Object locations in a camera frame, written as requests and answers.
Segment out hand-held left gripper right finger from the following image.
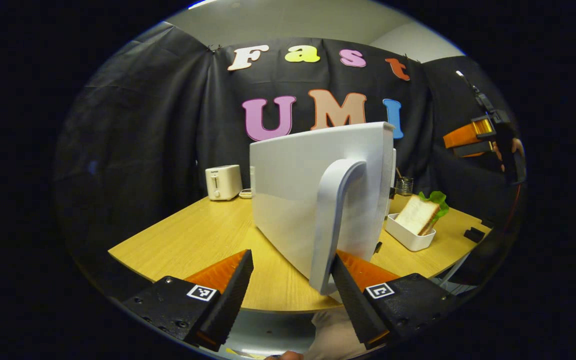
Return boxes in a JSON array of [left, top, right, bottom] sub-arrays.
[[330, 250, 461, 351]]

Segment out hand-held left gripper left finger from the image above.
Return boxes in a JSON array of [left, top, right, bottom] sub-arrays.
[[120, 249, 255, 352]]

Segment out lettuce sandwich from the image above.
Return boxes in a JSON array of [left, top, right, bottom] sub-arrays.
[[394, 191, 450, 237]]

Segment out white microwave oven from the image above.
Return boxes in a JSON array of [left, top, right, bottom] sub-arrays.
[[249, 121, 398, 296]]

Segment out person's beige trousers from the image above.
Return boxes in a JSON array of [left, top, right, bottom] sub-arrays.
[[302, 307, 369, 360]]

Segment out small white rectangular tray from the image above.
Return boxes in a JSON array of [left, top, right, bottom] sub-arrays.
[[384, 213, 437, 252]]

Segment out small black block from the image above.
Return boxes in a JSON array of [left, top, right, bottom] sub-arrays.
[[463, 226, 487, 244]]

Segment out white table leg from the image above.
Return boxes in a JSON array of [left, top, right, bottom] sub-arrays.
[[435, 252, 471, 291]]

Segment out white toaster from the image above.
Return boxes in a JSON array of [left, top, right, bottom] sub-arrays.
[[205, 164, 243, 202]]

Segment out black backdrop cloth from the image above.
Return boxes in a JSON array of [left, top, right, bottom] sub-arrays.
[[53, 22, 526, 261]]

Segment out wire mesh holder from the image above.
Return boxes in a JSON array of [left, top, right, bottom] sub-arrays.
[[395, 176, 415, 197]]

